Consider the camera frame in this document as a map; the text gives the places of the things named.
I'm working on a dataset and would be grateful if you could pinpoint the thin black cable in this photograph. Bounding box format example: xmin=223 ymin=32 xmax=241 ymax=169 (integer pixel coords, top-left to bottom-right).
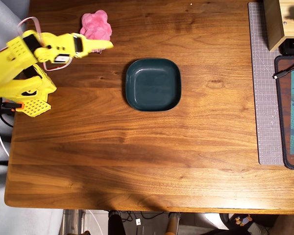
xmin=120 ymin=211 xmax=166 ymax=223

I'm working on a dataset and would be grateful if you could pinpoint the black usb cable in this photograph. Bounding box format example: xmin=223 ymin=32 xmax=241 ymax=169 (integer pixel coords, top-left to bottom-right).
xmin=272 ymin=62 xmax=294 ymax=80

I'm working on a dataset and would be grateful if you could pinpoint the light wooden box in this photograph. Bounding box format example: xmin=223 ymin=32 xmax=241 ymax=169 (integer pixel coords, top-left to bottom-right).
xmin=263 ymin=0 xmax=294 ymax=51

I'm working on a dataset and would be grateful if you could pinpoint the pink plush bear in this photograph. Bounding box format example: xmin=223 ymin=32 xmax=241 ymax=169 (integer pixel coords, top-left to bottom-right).
xmin=79 ymin=9 xmax=113 ymax=53

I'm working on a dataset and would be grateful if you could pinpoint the yellow gripper body black servo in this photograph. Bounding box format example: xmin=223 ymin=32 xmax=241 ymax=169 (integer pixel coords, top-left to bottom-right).
xmin=72 ymin=34 xmax=85 ymax=59

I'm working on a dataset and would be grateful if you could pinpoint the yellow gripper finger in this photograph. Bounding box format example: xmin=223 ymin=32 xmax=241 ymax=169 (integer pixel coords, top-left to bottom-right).
xmin=83 ymin=38 xmax=114 ymax=58

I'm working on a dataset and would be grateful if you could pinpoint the dark green square bin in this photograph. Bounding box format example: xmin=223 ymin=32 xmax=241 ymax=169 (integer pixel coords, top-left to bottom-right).
xmin=124 ymin=58 xmax=182 ymax=112

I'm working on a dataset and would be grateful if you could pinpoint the red servo cable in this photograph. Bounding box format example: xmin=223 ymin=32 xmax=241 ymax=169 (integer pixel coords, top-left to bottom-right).
xmin=42 ymin=57 xmax=74 ymax=72
xmin=16 ymin=16 xmax=43 ymax=40

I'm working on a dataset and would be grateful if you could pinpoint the printed mouse pad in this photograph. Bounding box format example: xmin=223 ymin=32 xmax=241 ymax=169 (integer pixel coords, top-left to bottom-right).
xmin=274 ymin=55 xmax=294 ymax=170

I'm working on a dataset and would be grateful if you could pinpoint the black post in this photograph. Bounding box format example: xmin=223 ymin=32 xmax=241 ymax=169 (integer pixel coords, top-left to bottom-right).
xmin=108 ymin=211 xmax=126 ymax=235

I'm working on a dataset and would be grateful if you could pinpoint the metal frame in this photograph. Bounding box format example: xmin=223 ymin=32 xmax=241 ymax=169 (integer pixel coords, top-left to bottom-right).
xmin=63 ymin=210 xmax=86 ymax=235

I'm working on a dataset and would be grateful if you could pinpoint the black device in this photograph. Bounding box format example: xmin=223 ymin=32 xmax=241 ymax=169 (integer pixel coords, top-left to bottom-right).
xmin=279 ymin=38 xmax=294 ymax=56

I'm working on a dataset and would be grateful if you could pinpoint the grey cutting mat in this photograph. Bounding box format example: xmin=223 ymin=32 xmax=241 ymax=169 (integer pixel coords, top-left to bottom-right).
xmin=247 ymin=2 xmax=285 ymax=166

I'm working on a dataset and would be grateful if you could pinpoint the small toy dog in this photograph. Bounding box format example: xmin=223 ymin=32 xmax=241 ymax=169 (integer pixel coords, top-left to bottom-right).
xmin=234 ymin=214 xmax=253 ymax=227

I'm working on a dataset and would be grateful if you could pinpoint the orange black clamp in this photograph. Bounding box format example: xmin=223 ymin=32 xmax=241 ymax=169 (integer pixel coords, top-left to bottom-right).
xmin=0 ymin=97 xmax=25 ymax=116

